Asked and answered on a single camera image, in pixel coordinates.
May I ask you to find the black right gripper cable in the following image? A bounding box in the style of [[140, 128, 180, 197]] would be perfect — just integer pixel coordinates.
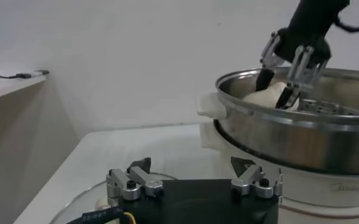
[[334, 16, 359, 33]]

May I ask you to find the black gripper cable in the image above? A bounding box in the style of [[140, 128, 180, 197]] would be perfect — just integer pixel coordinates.
[[334, 16, 359, 33], [66, 206, 137, 224]]

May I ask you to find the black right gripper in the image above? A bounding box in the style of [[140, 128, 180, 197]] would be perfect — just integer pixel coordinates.
[[255, 0, 350, 110]]

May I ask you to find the white steamed baozi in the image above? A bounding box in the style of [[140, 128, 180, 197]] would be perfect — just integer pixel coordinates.
[[242, 79, 300, 111]]

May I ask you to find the white side desk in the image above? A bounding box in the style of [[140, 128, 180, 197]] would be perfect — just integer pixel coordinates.
[[0, 68, 49, 103]]

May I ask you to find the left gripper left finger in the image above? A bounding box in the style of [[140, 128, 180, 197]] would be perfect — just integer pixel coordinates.
[[105, 156, 165, 208]]

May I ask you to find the round glass pot lid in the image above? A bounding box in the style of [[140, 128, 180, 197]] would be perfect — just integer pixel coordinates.
[[49, 172, 180, 224]]

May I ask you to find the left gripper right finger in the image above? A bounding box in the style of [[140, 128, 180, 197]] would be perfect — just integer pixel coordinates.
[[230, 156, 285, 203]]

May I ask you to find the small grey black adapter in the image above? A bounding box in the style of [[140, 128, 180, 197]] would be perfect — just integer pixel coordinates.
[[16, 69, 51, 79]]

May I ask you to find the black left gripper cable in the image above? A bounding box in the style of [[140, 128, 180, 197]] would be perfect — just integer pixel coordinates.
[[66, 206, 137, 224]]

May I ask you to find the stainless steel steamer basket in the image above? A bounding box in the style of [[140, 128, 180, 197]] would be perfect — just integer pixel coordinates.
[[197, 67, 359, 176]]

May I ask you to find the white electric pot base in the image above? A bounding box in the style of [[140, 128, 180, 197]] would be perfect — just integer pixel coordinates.
[[199, 120, 359, 224]]

